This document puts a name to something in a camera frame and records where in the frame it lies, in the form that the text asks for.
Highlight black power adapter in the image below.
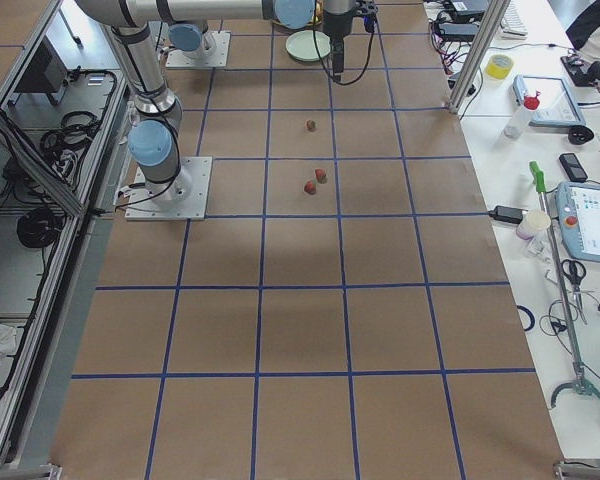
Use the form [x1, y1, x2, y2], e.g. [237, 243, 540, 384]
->
[488, 205, 526, 225]

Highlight yellow tape roll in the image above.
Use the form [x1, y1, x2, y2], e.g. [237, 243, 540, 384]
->
[484, 54, 514, 80]

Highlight aluminium frame post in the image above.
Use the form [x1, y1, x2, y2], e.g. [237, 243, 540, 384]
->
[447, 0, 510, 114]

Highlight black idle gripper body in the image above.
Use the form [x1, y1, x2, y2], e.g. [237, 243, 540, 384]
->
[322, 0, 375, 75]

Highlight light green plate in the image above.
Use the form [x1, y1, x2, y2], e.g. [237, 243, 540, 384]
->
[285, 30, 331, 62]

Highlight white paper cup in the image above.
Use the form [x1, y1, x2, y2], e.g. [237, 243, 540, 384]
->
[516, 210, 551, 240]

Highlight black remote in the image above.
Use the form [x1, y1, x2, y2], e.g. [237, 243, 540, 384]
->
[559, 153, 588, 183]

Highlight near blue teach pendant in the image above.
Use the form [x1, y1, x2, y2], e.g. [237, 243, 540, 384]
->
[555, 182, 600, 263]

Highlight green handled reacher grabber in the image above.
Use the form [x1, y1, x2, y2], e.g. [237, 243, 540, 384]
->
[528, 160, 600, 436]

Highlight far blue teach pendant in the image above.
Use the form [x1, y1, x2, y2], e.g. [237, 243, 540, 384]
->
[512, 75, 586, 128]

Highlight blue teach pendant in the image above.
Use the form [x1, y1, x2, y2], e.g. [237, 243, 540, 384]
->
[512, 75, 586, 128]
[555, 182, 600, 263]

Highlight black handled scissors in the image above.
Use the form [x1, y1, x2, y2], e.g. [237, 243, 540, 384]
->
[561, 259, 587, 325]

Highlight red capped squeeze bottle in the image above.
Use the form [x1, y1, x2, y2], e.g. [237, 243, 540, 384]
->
[503, 91, 540, 140]

